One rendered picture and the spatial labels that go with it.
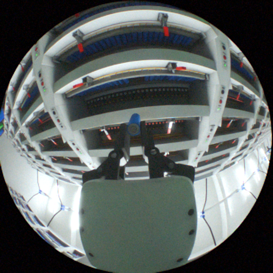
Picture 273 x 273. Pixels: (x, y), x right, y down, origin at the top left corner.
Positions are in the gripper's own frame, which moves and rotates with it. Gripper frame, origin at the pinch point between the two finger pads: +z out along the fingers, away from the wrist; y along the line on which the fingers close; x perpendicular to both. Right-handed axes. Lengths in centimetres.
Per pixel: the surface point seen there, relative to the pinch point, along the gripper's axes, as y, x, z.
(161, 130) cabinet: 14, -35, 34
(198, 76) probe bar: 24.7, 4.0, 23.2
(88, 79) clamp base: -13.2, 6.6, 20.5
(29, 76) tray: -48, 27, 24
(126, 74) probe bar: -1.6, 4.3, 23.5
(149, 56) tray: 5.7, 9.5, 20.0
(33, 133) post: -100, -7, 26
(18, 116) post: -100, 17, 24
